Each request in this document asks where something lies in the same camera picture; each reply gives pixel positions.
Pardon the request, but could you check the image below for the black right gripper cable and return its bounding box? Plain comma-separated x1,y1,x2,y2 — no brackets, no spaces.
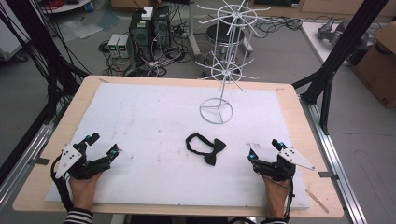
283,176,296,222

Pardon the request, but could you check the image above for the clear plastic sheet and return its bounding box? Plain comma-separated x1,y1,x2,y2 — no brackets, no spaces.
58,19,105,42

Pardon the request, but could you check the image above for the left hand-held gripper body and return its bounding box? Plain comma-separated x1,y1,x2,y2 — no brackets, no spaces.
54,141,112,181

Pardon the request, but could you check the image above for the white box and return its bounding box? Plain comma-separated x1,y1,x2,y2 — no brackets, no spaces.
141,6,154,21

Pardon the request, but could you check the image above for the tangle of floor cables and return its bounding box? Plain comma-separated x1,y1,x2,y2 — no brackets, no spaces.
97,40,195,78

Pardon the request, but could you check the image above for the black computer tower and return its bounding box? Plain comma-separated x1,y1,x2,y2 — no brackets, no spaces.
151,6,172,50
128,10,154,62

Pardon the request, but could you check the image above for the round black stool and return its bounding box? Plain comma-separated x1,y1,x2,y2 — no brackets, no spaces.
205,22,248,64

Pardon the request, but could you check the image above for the white wire display rack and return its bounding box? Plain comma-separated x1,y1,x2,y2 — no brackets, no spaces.
194,0,273,125

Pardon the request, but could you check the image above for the black bow tie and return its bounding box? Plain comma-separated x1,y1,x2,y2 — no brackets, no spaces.
185,132,227,167

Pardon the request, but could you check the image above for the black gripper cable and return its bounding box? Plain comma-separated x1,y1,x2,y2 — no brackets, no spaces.
50,154,75,213
283,176,296,222

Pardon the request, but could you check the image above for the person's left hand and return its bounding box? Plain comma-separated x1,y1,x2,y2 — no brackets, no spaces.
68,173,103,211

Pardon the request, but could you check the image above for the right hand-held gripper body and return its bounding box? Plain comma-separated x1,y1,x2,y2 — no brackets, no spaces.
253,146,316,182

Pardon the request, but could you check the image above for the thin wooden stick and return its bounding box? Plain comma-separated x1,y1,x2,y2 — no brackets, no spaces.
304,189,331,215

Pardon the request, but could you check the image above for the brown cardboard box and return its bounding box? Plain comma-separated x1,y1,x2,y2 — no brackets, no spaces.
352,21,396,110

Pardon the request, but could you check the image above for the black metal frame stand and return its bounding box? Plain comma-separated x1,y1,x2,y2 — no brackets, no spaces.
0,0,92,185
291,0,390,136

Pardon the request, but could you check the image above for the aluminium rail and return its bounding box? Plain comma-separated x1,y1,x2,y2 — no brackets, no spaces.
0,122,57,213
300,96,370,224

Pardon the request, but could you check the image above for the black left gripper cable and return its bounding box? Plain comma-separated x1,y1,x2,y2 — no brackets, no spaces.
50,154,75,213

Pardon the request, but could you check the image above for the person's right hand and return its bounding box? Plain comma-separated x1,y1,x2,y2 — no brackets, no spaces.
263,176,290,219

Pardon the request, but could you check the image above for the white foam mat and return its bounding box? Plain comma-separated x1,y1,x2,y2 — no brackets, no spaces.
45,82,311,210

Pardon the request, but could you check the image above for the grey power supply unit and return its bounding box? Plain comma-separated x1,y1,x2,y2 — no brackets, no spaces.
117,34,134,59
106,33,121,59

